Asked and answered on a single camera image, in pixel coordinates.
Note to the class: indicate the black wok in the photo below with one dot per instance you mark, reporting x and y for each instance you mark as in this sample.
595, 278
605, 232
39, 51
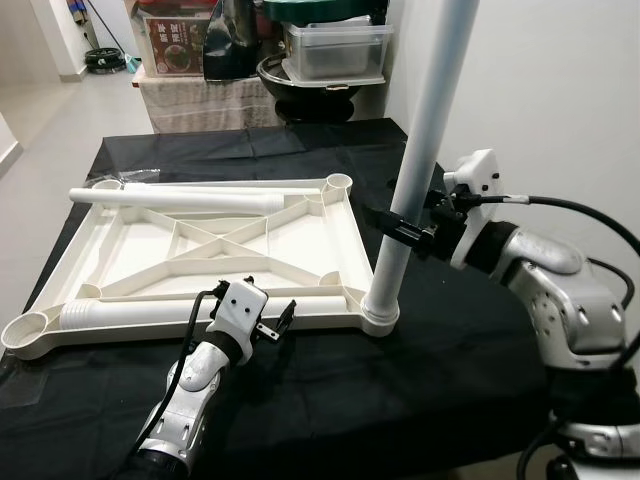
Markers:
300, 100

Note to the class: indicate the white plastic children table top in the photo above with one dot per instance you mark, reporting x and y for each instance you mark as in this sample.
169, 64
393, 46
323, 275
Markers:
290, 235

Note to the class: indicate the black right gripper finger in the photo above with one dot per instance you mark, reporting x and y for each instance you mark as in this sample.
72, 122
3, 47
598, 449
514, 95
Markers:
372, 214

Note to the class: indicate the white plastic table leg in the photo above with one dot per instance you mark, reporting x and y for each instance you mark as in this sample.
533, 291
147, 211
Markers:
420, 150
130, 315
180, 200

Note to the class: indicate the clear plastic bag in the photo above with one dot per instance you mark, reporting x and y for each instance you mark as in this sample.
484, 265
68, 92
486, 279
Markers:
140, 176

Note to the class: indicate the clear plastic storage box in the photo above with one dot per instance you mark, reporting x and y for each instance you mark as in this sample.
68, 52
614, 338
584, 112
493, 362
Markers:
335, 55

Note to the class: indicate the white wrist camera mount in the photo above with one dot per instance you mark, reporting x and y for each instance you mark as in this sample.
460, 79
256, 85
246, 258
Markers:
240, 305
475, 170

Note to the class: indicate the dark green round lid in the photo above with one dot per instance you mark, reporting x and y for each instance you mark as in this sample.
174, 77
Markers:
320, 10

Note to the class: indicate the teal head broom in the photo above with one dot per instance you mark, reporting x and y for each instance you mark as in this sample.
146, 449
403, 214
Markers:
131, 63

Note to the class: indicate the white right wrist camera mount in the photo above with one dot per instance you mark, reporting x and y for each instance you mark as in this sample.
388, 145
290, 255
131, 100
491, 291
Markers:
475, 170

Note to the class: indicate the black plastic bag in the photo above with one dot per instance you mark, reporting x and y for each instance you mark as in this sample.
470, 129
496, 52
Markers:
230, 50

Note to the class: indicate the black tablecloth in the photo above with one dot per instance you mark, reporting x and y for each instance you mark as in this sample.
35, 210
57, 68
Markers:
400, 400

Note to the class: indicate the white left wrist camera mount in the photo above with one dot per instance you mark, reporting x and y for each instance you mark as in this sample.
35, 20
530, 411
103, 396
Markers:
240, 305

